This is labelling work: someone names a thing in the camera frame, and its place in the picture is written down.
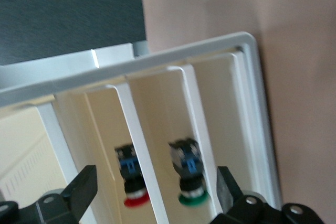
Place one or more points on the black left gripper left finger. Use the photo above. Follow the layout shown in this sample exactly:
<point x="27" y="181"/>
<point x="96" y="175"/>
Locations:
<point x="84" y="190"/>

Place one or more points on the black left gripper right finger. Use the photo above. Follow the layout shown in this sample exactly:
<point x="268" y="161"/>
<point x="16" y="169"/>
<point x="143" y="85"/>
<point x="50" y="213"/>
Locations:
<point x="225" y="190"/>

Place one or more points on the red push button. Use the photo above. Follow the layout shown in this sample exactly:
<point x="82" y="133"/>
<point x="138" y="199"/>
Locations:
<point x="130" y="182"/>

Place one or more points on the green push button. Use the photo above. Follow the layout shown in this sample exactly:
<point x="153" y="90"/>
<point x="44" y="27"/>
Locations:
<point x="187" y="166"/>

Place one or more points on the white drawer cabinet shell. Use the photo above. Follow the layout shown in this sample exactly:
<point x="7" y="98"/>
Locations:
<point x="183" y="53"/>

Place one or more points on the brown table mat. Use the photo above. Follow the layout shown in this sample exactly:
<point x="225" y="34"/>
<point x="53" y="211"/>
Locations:
<point x="302" y="51"/>

